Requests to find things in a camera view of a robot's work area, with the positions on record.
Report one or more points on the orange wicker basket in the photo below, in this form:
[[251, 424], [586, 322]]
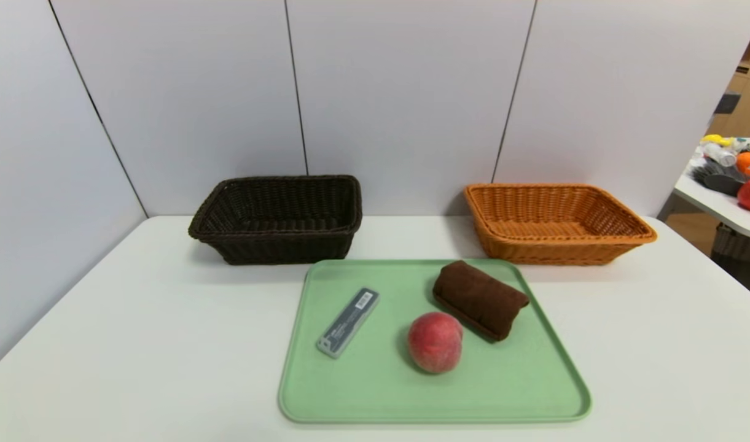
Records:
[[553, 252]]

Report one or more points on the yellow banana toy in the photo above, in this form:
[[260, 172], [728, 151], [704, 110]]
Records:
[[715, 139]]

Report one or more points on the white teal toy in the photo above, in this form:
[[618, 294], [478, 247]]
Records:
[[746, 146]]

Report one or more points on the dark grey brush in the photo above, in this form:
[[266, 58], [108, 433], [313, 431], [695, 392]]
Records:
[[718, 179]]

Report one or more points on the brown towel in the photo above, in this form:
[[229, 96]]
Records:
[[479, 301]]

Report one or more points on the light green plastic tray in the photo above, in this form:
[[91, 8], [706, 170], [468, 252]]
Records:
[[411, 393]]

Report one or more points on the white plastic bottle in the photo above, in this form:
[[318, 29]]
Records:
[[718, 155]]

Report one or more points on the dark brown wicker basket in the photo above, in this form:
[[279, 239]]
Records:
[[276, 248]]

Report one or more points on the grey pencil lead case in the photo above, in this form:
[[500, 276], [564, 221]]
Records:
[[347, 322]]

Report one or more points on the red peach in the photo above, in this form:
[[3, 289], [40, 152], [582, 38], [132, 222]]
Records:
[[435, 344]]

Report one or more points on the grey woven stool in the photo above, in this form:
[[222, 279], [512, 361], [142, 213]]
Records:
[[740, 245]]

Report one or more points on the white side table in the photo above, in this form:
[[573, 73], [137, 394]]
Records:
[[718, 207]]

